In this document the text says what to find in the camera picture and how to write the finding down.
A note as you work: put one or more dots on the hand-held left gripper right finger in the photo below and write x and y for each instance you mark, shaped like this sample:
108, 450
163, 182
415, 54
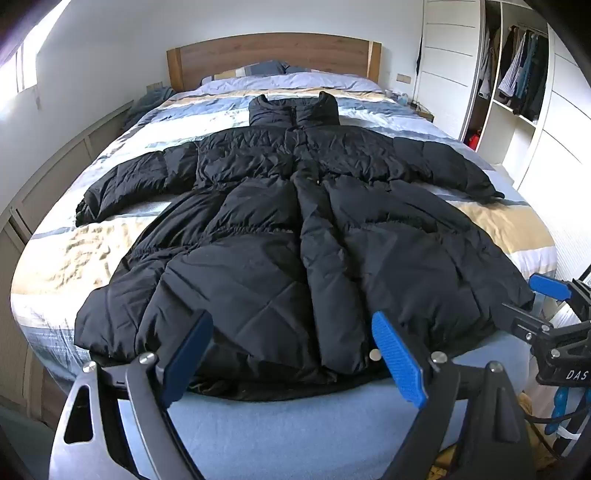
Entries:
399, 364

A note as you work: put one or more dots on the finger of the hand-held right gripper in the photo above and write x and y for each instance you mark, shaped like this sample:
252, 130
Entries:
549, 287
524, 319

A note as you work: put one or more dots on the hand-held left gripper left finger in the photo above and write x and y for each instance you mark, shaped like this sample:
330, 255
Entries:
184, 357

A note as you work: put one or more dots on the black puffer coat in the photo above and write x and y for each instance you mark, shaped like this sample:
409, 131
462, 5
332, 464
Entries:
277, 240

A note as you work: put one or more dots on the hanging clothes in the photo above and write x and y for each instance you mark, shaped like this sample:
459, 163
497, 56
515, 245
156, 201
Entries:
526, 69

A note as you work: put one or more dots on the person's right hand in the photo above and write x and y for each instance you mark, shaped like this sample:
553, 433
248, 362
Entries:
554, 408

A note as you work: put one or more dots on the light blue bed sheet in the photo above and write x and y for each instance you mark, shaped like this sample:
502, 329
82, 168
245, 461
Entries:
300, 429

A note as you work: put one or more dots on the red bag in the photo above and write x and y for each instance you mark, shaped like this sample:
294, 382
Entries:
472, 138

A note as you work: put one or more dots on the nightstand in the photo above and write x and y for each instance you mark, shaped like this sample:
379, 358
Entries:
422, 110

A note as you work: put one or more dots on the hanging light jacket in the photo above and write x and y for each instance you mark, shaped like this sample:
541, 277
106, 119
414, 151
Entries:
485, 64

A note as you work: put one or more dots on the white wardrobe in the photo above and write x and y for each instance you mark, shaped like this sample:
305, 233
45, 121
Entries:
448, 55

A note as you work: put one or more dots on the grey blue crumpled cloth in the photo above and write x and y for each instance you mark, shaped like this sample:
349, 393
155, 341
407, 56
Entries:
147, 104

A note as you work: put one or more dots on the light purple pillow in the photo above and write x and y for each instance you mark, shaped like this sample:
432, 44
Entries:
323, 82

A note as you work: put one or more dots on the dark blue striped pillow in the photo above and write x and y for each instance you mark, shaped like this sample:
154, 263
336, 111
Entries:
258, 69

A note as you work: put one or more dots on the wooden headboard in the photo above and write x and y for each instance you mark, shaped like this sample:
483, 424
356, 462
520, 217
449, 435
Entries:
277, 50

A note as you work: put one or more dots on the window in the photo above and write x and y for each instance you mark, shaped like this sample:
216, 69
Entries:
23, 64

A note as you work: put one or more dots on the wooden panelled wall cabinet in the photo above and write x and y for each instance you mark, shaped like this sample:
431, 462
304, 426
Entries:
55, 175

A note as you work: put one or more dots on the wall switch plate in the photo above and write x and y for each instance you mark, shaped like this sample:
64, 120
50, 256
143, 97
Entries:
154, 86
403, 78

